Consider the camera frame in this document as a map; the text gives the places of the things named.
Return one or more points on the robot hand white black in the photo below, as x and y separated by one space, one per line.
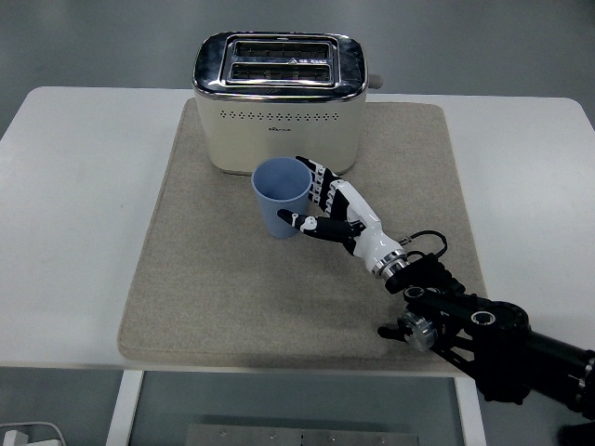
362 218

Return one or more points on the blue ribbed cup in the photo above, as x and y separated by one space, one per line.
276 213

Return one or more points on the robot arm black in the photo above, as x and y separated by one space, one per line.
502 344

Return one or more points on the cream toaster chrome top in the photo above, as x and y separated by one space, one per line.
279 135

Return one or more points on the beige felt mat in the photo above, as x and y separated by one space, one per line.
232 288

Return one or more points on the grey metal plate with screws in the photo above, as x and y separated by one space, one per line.
302 437

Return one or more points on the white table leg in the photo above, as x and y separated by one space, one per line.
123 409
469 423

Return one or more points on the black rounded object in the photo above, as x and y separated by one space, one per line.
578 436

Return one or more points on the small white box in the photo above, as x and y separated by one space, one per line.
13 439

